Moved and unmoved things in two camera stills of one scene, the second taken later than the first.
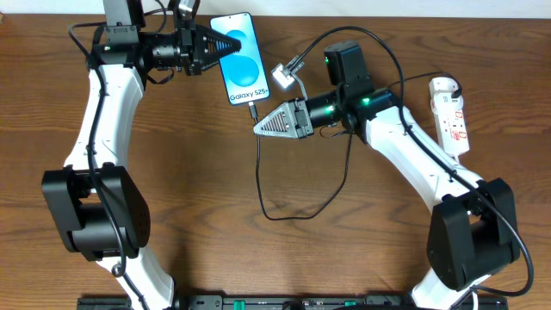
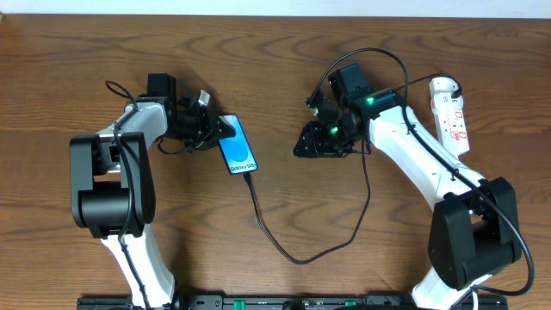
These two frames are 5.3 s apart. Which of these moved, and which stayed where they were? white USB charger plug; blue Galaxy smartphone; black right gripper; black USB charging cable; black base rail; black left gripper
Moved: blue Galaxy smartphone; black right gripper; black USB charging cable; black left gripper
Stayed: white USB charger plug; black base rail
